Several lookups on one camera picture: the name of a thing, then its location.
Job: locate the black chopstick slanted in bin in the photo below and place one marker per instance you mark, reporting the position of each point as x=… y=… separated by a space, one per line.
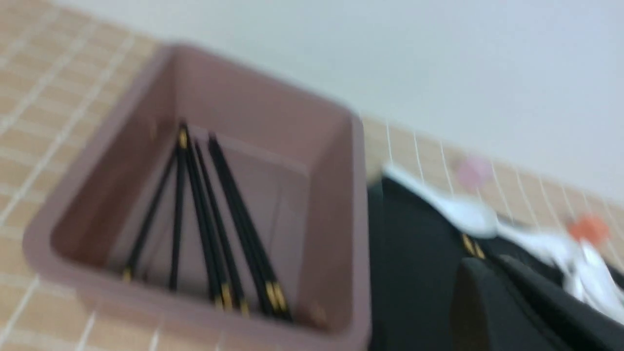
x=131 y=263

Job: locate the black chopstick bin right outer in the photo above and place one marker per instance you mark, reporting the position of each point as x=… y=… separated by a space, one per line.
x=251 y=229

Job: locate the white spoon long vertical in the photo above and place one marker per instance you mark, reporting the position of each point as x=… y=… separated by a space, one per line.
x=591 y=282

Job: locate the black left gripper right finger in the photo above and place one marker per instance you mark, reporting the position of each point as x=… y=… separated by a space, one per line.
x=575 y=323

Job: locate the orange cube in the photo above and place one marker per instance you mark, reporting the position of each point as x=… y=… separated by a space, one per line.
x=590 y=228

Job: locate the black chopstick bin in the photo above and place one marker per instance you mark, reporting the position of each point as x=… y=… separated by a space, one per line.
x=213 y=278
x=243 y=229
x=232 y=294
x=251 y=229

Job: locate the black chopstick tray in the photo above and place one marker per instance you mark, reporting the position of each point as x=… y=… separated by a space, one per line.
x=468 y=244
x=180 y=158
x=478 y=251

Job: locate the pink plastic bin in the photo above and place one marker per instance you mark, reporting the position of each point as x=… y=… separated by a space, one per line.
x=288 y=172

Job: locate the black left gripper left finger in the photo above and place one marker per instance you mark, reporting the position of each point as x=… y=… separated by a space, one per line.
x=489 y=314

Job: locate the black octagonal tray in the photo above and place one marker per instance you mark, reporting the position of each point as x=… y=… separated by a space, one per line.
x=414 y=256

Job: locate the black chopstick bin middle right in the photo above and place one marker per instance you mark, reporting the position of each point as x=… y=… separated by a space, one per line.
x=232 y=294

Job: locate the black chopstick bin right inner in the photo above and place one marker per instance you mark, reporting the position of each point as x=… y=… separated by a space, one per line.
x=243 y=229

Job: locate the pink cube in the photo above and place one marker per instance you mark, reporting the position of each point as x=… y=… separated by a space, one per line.
x=474 y=172

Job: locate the black chopstick bin middle left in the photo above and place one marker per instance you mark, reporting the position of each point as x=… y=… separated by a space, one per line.
x=213 y=278

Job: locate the white spoon top middle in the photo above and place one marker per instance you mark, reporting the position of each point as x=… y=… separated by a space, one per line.
x=552 y=249

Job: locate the white spoon far left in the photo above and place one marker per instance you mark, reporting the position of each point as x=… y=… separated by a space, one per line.
x=467 y=214

